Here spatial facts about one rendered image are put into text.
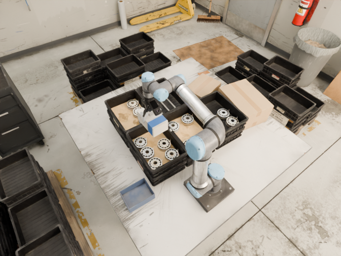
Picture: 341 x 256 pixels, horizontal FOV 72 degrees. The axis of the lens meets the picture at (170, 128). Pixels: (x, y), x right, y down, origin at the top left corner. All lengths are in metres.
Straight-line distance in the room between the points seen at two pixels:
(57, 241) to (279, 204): 2.04
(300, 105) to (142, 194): 2.01
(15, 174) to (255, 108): 2.11
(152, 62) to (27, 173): 2.04
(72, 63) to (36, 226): 1.98
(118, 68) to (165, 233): 2.11
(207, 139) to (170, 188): 0.71
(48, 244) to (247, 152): 1.64
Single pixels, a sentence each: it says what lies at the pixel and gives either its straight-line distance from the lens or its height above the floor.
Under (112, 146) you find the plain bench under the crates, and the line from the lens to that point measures 2.01.
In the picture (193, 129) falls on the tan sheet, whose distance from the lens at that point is 1.91.
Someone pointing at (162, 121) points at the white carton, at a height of 1.14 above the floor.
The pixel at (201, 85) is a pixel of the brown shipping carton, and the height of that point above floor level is 0.86.
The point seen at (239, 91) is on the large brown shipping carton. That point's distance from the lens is 2.22.
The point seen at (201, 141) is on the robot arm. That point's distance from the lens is 1.16.
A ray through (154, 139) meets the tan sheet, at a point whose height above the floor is 0.83.
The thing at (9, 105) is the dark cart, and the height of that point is 0.70.
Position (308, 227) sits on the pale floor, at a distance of 2.77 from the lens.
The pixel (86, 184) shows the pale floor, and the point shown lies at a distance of 2.69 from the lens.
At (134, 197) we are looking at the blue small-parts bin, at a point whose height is 0.70.
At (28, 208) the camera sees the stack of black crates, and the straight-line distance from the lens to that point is 2.34.
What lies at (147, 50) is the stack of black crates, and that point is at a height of 0.48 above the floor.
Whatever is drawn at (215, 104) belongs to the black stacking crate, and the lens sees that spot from 2.15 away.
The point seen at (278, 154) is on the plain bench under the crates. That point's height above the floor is 0.70.
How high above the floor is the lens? 2.31
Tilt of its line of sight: 51 degrees down
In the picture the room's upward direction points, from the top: 2 degrees clockwise
